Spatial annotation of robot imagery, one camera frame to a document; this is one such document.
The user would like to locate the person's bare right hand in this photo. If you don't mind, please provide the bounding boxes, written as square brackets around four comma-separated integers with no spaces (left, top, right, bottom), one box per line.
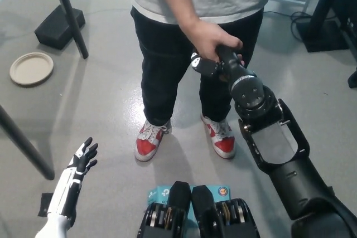
[181,19,246,67]

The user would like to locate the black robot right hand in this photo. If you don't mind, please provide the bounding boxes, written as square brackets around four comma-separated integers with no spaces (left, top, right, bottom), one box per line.
[190,44,257,84]

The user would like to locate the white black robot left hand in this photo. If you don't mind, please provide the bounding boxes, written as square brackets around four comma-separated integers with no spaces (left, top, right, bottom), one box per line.
[46,137,99,219]

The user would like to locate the person grey shirt black pants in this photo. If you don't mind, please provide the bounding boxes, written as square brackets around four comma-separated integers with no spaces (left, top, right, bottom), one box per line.
[130,0,279,126]

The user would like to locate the black robot left leg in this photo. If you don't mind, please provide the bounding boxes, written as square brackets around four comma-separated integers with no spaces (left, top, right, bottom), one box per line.
[136,181,193,238]

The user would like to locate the black table leg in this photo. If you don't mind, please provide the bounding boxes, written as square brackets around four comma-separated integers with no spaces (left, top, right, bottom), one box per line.
[0,104,55,181]

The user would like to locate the red white sneaker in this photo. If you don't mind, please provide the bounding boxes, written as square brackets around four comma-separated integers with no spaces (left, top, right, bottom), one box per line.
[200,114,237,160]
[134,119,172,163]

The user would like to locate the teal cardboard box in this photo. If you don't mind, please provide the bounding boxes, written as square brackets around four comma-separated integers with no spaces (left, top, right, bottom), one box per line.
[147,184,232,222]

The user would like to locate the black stand with base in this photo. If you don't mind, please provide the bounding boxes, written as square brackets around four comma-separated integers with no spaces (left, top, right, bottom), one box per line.
[296,0,357,54]

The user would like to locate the beige paper plate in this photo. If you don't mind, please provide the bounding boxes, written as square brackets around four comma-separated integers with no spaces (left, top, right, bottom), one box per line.
[9,52,55,87]

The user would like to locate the black equipment foot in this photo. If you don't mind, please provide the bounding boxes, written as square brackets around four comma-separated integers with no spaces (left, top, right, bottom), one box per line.
[346,66,357,90]

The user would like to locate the black slanted pole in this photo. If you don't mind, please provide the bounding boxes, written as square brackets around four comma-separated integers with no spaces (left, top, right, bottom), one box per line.
[49,0,89,60]

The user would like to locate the black foam block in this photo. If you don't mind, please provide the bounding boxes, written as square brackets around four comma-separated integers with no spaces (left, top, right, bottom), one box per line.
[34,5,86,52]

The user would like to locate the black looped cable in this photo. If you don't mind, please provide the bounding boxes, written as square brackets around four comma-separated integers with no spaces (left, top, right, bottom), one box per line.
[263,11,312,43]

